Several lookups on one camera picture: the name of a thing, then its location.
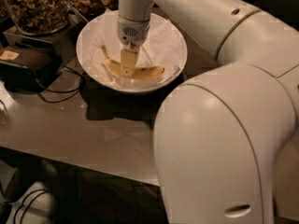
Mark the glass jar of nuts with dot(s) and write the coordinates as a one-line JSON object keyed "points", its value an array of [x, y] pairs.
{"points": [[38, 17]]}

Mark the white paper liner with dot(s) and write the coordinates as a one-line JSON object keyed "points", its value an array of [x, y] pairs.
{"points": [[164, 53]]}

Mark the yellow banana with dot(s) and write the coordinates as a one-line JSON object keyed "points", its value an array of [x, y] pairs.
{"points": [[140, 73]]}

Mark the glass jar of dried fruit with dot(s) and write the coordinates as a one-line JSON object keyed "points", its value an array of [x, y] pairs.
{"points": [[92, 0]]}

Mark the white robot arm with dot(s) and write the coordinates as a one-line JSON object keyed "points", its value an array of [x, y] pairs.
{"points": [[217, 136]]}

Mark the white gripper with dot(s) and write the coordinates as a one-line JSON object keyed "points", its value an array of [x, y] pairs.
{"points": [[133, 32]]}

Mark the black device with label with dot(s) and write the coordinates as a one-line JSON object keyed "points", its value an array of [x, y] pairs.
{"points": [[28, 69]]}

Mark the dark metal jar stand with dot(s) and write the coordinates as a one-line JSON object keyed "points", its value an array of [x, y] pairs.
{"points": [[62, 43]]}

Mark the white object under table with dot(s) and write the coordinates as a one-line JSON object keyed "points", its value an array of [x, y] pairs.
{"points": [[36, 206]]}

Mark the white bowl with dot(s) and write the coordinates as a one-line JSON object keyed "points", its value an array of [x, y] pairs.
{"points": [[85, 39]]}

